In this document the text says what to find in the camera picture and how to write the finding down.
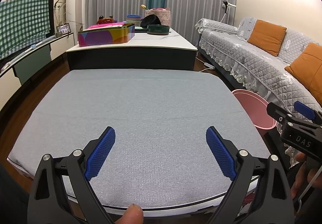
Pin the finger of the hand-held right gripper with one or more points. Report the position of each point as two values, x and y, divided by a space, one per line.
275 112
303 109

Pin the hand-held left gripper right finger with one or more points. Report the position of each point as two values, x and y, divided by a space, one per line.
221 153

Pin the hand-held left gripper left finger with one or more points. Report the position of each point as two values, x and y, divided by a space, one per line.
100 153

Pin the pink waste bin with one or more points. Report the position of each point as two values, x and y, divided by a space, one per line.
251 110

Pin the person's right hand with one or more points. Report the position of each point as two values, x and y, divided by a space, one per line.
300 173

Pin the person's left hand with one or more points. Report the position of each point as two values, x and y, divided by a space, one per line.
132 215

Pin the orange cushion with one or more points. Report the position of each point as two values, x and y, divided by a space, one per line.
307 68
266 36

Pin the grey quilted sofa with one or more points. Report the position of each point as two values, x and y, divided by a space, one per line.
239 45

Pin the white power strip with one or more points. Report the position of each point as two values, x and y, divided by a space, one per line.
208 65

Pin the white green tv cabinet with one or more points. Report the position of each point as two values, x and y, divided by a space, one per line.
32 59

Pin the colourful tin box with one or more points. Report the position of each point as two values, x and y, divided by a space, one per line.
105 36

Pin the white rod with blue grip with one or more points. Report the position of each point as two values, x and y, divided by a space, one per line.
30 49

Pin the white top coffee table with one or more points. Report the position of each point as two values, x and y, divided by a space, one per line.
156 40

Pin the pink flat board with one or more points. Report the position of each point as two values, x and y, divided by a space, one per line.
105 25

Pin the teal flat box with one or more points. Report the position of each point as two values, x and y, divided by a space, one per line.
140 28

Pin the brown teapot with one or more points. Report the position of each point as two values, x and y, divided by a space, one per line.
105 20

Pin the dark green round tin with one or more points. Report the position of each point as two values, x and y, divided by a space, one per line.
158 29

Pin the stack of coloured bowls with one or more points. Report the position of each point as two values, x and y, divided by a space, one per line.
133 19

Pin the black hat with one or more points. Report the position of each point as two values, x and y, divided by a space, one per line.
151 20

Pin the pink lace bag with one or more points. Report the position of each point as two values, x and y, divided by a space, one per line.
164 16

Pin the black television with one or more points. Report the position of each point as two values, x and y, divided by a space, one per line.
51 12

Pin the green checked cloth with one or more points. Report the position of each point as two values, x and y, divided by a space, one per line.
22 25

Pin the green potted plant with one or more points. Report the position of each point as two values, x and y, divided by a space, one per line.
58 7

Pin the yellow flower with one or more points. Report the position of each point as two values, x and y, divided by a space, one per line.
143 7

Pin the small photo frame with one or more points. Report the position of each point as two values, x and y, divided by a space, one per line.
63 29

